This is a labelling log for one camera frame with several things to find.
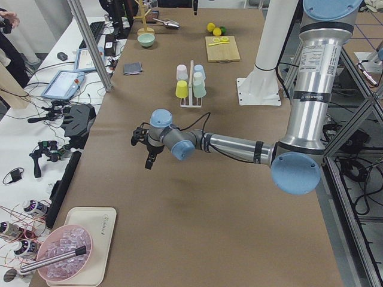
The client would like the mint green bowl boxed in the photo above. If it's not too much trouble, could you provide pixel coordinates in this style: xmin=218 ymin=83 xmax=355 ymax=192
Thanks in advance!
xmin=137 ymin=33 xmax=156 ymax=48

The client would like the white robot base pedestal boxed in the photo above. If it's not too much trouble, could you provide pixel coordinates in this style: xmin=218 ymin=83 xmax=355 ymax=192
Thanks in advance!
xmin=237 ymin=0 xmax=299 ymax=106

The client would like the white plastic cup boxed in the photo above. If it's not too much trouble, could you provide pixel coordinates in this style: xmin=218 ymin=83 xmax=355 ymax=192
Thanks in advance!
xmin=193 ymin=72 xmax=205 ymax=85

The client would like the yellow plastic knife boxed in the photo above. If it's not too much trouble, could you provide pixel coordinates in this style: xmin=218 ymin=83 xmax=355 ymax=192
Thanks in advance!
xmin=208 ymin=41 xmax=230 ymax=47

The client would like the black plastic case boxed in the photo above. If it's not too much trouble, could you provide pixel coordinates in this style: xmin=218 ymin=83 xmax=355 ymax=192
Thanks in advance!
xmin=60 ymin=104 xmax=96 ymax=149

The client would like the beige plastic tray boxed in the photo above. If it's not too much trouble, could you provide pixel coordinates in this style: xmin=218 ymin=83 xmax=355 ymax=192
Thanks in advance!
xmin=47 ymin=207 xmax=117 ymax=286

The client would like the white wire cup rack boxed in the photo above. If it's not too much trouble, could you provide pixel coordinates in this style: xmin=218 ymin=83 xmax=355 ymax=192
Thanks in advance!
xmin=180 ymin=60 xmax=202 ymax=108

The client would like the yellow plastic cup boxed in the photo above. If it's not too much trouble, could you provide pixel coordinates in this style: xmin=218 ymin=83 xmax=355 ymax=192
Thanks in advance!
xmin=175 ymin=80 xmax=189 ymax=99

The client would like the wooden mug tree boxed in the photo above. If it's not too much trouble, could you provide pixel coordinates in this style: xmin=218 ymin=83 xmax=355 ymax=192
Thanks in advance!
xmin=133 ymin=0 xmax=155 ymax=36

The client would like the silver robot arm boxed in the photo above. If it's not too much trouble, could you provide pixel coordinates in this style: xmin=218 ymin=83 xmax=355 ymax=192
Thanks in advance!
xmin=144 ymin=1 xmax=360 ymax=195

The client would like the blue teach pendant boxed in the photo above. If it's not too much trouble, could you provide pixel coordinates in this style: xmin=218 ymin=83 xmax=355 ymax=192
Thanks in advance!
xmin=41 ymin=70 xmax=85 ymax=100

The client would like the aluminium frame post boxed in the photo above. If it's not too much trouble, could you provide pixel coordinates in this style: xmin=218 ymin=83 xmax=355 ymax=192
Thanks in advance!
xmin=68 ymin=0 xmax=113 ymax=92

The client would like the grey folded cloth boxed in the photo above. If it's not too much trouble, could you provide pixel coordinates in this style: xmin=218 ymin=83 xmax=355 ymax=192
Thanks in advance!
xmin=123 ymin=62 xmax=142 ymax=75

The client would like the black keyboard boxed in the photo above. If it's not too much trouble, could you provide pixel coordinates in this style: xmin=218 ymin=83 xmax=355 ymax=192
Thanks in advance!
xmin=90 ymin=21 xmax=105 ymax=43

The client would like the metal scoop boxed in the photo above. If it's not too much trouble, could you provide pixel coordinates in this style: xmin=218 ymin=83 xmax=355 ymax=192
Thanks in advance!
xmin=153 ymin=18 xmax=180 ymax=29

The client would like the pink plastic cup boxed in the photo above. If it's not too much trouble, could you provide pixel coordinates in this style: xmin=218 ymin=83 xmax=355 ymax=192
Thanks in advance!
xmin=176 ymin=64 xmax=189 ymax=81

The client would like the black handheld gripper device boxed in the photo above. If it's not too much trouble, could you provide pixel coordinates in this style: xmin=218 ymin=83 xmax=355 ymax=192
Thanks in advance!
xmin=28 ymin=140 xmax=72 ymax=179

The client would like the green lime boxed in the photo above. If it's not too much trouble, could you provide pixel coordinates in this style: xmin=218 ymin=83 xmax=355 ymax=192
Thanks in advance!
xmin=220 ymin=26 xmax=227 ymax=34

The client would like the wooden cutting board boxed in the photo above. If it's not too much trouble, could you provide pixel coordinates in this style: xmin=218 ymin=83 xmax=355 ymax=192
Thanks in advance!
xmin=205 ymin=36 xmax=241 ymax=62

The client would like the black computer mouse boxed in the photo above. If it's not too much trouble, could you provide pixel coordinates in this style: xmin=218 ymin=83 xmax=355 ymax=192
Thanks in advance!
xmin=57 ymin=52 xmax=68 ymax=61

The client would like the green plastic cup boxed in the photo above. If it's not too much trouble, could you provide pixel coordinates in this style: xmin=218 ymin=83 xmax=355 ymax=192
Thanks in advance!
xmin=193 ymin=81 xmax=206 ymax=98

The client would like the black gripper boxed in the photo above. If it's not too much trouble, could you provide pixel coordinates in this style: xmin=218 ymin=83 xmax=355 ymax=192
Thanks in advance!
xmin=145 ymin=141 xmax=165 ymax=170

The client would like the silver metal scoop handle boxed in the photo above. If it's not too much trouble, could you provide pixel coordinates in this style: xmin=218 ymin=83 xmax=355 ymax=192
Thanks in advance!
xmin=19 ymin=245 xmax=87 ymax=274

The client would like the pink bowl of ice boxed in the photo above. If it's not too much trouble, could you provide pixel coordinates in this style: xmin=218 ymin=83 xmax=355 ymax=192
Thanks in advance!
xmin=37 ymin=224 xmax=93 ymax=282

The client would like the person's hand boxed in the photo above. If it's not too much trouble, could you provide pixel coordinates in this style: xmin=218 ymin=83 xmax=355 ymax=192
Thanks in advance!
xmin=0 ymin=10 xmax=20 ymax=28

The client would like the whole yellow lemon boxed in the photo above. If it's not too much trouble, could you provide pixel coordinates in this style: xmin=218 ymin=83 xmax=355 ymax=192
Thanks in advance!
xmin=212 ymin=27 xmax=222 ymax=36

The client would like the blue plastic cup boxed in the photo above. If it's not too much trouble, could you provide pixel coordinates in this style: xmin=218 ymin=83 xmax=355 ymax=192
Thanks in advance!
xmin=194 ymin=64 xmax=206 ymax=80

